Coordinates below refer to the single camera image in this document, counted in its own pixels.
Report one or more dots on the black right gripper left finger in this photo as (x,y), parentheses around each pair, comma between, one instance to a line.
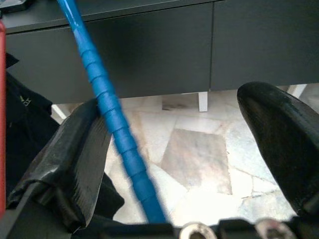
(64,159)

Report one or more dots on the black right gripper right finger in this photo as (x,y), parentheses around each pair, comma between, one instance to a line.
(286,144)

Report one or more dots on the blue plastic hanger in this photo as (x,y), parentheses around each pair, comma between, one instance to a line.
(117,129)

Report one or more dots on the black printed T-shirt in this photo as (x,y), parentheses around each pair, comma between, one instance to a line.
(27,124)

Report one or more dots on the black TV console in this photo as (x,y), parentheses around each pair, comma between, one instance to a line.
(162,49)

